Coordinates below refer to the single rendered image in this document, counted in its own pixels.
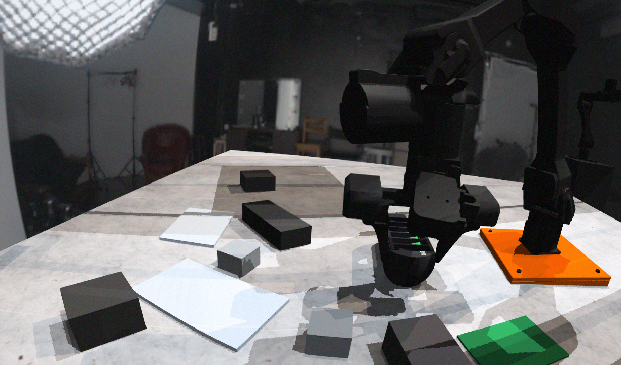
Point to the green flat square panel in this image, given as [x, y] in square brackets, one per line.
[515, 342]

